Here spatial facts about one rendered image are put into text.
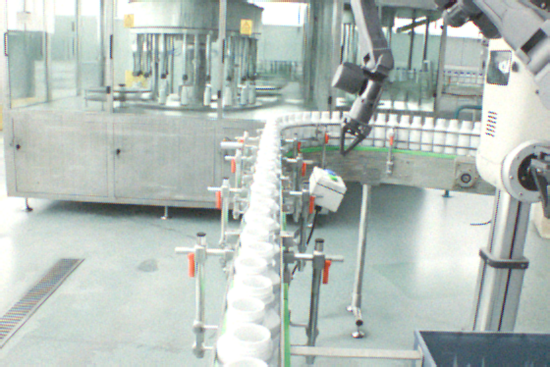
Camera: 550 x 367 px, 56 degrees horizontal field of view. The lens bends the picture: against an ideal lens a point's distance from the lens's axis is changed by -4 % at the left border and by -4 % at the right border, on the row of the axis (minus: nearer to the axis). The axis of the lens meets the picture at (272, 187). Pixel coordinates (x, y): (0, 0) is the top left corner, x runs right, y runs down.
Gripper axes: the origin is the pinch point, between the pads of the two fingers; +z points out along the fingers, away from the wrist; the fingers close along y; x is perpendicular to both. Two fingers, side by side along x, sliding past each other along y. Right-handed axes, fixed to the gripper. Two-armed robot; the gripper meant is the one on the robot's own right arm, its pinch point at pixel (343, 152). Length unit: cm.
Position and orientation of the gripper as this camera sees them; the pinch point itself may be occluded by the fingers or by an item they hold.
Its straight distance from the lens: 141.0
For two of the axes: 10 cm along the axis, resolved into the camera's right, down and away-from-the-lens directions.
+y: -0.1, 2.3, -9.7
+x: 9.2, 3.8, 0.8
